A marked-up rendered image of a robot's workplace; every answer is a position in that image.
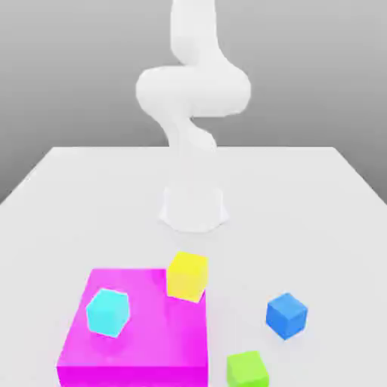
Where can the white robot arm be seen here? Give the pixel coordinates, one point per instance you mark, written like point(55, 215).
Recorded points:
point(193, 90)

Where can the small blue cube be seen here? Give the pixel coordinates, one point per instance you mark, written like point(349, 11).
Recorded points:
point(286, 316)

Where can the small yellow cube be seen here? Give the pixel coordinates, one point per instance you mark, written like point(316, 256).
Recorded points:
point(186, 276)

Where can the small green cube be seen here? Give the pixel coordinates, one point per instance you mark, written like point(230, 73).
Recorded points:
point(246, 370)

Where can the large magenta box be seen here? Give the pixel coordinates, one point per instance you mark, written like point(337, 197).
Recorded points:
point(145, 341)

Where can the small cyan cube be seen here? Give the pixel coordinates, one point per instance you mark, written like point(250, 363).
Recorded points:
point(108, 313)

